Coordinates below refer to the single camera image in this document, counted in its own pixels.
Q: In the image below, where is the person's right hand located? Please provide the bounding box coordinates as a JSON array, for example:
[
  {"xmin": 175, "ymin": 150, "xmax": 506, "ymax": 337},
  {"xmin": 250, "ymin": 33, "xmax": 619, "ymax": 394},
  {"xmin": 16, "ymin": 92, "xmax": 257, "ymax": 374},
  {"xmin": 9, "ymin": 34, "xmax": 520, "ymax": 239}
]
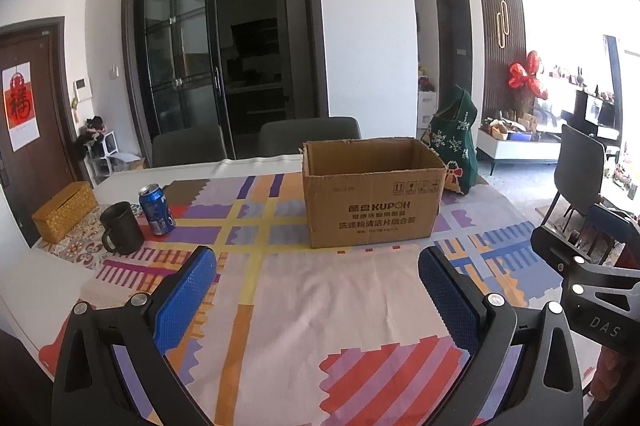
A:
[{"xmin": 590, "ymin": 346, "xmax": 640, "ymax": 402}]

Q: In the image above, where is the woven yellow tissue box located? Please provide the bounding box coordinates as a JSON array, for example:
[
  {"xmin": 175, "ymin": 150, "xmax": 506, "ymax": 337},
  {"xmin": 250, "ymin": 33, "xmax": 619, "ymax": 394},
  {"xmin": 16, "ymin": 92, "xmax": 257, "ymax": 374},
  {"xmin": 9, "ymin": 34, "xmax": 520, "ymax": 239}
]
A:
[{"xmin": 31, "ymin": 181, "xmax": 99, "ymax": 243}]

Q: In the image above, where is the black glass sliding door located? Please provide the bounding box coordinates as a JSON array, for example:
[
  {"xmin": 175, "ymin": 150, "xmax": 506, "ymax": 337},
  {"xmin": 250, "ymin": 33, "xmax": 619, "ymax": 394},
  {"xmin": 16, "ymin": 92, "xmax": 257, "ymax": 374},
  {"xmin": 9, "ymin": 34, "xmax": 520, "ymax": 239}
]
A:
[{"xmin": 121, "ymin": 0, "xmax": 331, "ymax": 162}]

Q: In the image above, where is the white low cabinet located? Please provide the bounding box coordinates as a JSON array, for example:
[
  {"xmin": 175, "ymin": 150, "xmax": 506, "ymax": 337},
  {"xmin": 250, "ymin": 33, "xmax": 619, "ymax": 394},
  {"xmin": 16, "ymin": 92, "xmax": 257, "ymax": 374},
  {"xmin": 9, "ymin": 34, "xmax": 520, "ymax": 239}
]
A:
[{"xmin": 476, "ymin": 126, "xmax": 563, "ymax": 177}]

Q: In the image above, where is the red foil balloon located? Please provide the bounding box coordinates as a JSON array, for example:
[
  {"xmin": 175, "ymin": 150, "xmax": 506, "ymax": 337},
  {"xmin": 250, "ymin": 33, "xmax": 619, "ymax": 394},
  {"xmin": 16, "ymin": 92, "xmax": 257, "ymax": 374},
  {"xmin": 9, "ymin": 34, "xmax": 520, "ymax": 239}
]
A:
[{"xmin": 508, "ymin": 51, "xmax": 549, "ymax": 99}]

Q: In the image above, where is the dark dining chair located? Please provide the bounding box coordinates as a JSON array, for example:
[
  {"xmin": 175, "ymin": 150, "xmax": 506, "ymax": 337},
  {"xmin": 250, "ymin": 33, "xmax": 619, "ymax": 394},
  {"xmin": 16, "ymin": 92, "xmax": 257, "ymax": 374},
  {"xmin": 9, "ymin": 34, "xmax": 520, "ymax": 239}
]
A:
[{"xmin": 542, "ymin": 123, "xmax": 608, "ymax": 232}]

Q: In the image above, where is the gold wall ornament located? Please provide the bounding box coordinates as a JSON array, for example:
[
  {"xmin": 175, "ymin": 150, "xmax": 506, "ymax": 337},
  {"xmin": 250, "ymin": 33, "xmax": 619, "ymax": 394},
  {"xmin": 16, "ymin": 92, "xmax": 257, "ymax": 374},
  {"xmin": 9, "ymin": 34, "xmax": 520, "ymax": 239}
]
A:
[{"xmin": 496, "ymin": 0, "xmax": 511, "ymax": 48}]

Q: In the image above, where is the blue soda can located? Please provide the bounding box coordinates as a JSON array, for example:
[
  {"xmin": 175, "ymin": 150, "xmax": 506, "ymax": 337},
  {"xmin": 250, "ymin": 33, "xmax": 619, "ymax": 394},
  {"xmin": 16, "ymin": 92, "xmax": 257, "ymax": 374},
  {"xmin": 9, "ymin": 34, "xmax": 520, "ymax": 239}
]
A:
[{"xmin": 138, "ymin": 183, "xmax": 177, "ymax": 237}]

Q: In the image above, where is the grey dining chair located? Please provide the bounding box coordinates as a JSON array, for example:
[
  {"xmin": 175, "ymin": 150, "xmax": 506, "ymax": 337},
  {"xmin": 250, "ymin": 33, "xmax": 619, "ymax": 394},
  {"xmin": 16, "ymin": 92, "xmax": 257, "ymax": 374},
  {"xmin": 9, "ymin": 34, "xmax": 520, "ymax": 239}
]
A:
[
  {"xmin": 258, "ymin": 117, "xmax": 362, "ymax": 157},
  {"xmin": 151, "ymin": 124, "xmax": 228, "ymax": 168}
]

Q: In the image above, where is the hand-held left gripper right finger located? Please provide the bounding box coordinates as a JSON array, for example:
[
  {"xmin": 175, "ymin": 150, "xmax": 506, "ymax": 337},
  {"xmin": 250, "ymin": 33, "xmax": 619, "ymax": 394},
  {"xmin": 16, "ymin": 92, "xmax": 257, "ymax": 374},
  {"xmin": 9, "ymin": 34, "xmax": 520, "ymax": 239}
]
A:
[{"xmin": 417, "ymin": 246, "xmax": 585, "ymax": 426}]

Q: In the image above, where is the green knit bag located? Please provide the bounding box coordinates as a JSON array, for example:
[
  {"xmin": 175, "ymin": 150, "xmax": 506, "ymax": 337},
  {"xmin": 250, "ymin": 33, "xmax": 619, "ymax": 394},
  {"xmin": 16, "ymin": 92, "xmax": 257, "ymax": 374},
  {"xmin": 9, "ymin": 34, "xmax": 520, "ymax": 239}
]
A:
[{"xmin": 420, "ymin": 86, "xmax": 478, "ymax": 196}]

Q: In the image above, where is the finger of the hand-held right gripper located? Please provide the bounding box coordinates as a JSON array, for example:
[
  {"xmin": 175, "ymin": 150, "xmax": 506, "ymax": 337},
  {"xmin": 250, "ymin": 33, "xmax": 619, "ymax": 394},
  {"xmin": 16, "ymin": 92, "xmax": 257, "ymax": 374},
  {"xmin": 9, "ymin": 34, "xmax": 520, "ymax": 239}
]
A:
[
  {"xmin": 531, "ymin": 226, "xmax": 640, "ymax": 302},
  {"xmin": 586, "ymin": 204, "xmax": 638, "ymax": 266}
]

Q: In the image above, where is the colourful patterned tablecloth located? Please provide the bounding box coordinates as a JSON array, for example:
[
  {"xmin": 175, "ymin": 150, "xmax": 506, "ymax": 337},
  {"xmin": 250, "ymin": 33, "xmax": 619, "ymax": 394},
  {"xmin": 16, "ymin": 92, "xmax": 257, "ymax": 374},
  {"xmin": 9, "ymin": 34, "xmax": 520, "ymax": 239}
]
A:
[{"xmin": 37, "ymin": 173, "xmax": 591, "ymax": 426}]

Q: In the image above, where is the black mug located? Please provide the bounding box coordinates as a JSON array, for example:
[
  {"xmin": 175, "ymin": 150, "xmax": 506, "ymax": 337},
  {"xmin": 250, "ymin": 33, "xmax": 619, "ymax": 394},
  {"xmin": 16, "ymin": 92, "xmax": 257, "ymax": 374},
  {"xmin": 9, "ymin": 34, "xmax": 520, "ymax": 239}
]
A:
[{"xmin": 99, "ymin": 201, "xmax": 146, "ymax": 256}]

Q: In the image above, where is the dark interior door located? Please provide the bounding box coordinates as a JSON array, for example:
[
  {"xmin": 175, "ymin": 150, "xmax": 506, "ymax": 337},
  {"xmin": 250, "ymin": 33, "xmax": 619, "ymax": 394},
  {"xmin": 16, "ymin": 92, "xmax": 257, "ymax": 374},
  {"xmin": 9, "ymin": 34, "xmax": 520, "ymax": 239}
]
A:
[{"xmin": 436, "ymin": 0, "xmax": 473, "ymax": 107}]

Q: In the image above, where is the brown cardboard box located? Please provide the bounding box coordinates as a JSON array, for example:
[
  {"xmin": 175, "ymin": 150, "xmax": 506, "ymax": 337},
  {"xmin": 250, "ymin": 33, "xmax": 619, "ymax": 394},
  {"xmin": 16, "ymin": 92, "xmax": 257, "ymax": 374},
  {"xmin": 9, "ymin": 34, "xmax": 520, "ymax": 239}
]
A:
[{"xmin": 301, "ymin": 137, "xmax": 448, "ymax": 249}]

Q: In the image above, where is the red and white door poster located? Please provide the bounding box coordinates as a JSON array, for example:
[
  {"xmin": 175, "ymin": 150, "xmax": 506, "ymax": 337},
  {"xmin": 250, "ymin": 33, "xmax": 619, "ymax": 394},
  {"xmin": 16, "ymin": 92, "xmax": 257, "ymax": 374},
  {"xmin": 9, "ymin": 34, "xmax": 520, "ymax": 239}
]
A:
[{"xmin": 2, "ymin": 62, "xmax": 40, "ymax": 152}]

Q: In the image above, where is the cluttered hallway shelf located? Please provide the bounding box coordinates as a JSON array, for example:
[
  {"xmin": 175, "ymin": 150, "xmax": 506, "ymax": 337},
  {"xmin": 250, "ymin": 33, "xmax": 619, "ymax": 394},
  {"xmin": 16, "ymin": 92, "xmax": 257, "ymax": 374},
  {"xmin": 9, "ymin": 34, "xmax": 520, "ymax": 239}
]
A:
[{"xmin": 417, "ymin": 66, "xmax": 438, "ymax": 129}]

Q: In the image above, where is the dark plush toy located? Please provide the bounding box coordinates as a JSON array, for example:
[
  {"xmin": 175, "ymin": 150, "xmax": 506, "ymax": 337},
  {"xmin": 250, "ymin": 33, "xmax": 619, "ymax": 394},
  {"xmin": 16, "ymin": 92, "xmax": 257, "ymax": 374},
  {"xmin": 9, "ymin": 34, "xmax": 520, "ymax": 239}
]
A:
[{"xmin": 76, "ymin": 116, "xmax": 108, "ymax": 152}]

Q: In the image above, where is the white shoe shelf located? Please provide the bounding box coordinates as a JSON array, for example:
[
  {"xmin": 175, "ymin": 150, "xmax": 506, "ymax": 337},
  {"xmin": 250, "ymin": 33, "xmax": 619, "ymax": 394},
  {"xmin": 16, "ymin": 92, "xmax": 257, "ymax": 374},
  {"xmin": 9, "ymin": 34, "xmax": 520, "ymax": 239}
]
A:
[{"xmin": 85, "ymin": 132, "xmax": 118, "ymax": 184}]

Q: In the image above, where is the floral patterned placemat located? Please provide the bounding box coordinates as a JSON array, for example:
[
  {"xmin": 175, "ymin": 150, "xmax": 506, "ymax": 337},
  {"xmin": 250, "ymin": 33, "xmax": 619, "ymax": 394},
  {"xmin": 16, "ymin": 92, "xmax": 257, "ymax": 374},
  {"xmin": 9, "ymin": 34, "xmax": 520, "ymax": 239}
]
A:
[{"xmin": 32, "ymin": 201, "xmax": 151, "ymax": 269}]

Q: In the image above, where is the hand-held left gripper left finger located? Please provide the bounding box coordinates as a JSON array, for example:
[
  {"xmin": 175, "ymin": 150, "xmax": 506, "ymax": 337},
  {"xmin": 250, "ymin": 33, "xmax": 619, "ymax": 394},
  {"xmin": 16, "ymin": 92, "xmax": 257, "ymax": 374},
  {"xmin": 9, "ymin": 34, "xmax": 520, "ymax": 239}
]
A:
[{"xmin": 51, "ymin": 245, "xmax": 218, "ymax": 426}]

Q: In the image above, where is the brown entrance door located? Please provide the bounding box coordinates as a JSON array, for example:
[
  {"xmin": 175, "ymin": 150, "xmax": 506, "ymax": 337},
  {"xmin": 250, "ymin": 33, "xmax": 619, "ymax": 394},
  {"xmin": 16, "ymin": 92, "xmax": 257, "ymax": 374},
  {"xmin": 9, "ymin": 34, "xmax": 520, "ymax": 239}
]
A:
[{"xmin": 0, "ymin": 17, "xmax": 76, "ymax": 227}]

